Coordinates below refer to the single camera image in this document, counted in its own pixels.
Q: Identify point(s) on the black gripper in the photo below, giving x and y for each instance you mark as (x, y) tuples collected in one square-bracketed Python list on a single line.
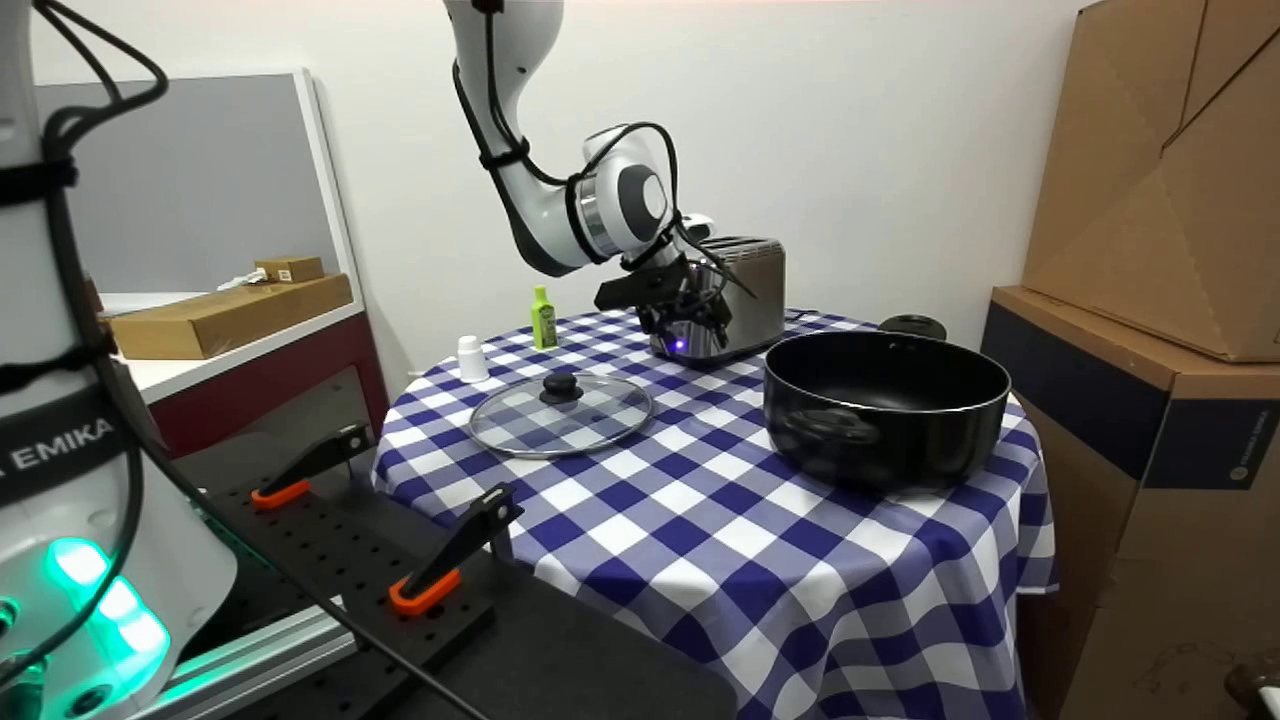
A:
[(679, 293)]

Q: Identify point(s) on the silver two-slot toaster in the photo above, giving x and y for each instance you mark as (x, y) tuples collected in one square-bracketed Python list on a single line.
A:
[(728, 303)]

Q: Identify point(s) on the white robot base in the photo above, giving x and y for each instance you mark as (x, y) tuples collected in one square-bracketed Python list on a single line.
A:
[(104, 559)]

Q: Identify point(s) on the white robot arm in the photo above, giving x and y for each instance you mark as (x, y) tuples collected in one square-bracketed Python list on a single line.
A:
[(618, 207)]

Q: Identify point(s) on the small green bottle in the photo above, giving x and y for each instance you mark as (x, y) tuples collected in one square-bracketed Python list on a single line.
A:
[(543, 318)]

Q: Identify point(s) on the glass pot lid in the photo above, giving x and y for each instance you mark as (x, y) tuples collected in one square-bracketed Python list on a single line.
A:
[(560, 412)]

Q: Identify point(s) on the blue white checkered tablecloth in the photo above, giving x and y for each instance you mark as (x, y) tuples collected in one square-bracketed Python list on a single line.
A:
[(811, 602)]

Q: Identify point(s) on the small white cup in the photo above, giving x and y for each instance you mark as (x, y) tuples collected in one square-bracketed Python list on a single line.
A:
[(471, 363)]

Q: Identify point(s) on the black round object behind pot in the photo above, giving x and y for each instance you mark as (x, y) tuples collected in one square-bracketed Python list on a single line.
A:
[(914, 325)]

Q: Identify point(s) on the black cooking pot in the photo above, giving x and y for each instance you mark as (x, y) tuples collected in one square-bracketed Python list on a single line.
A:
[(876, 408)]

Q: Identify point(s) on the black orange clamp rear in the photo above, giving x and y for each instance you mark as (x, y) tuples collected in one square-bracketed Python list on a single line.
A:
[(334, 455)]

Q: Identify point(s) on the black orange clamp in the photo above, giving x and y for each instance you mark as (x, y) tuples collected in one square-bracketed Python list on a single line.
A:
[(442, 578), (334, 455)]

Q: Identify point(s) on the black orange clamp front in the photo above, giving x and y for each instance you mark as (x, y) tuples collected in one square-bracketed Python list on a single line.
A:
[(442, 578)]

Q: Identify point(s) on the black perforated mounting board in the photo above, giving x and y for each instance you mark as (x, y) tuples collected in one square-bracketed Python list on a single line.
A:
[(346, 547)]

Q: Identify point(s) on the dark red white cabinet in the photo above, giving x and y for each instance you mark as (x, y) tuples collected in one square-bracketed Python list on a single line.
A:
[(205, 400)]

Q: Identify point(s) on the large cardboard boxes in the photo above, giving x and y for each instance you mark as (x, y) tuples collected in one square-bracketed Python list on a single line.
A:
[(1147, 346)]

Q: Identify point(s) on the grey white partition panel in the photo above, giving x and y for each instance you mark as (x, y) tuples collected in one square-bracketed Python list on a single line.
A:
[(208, 180)]

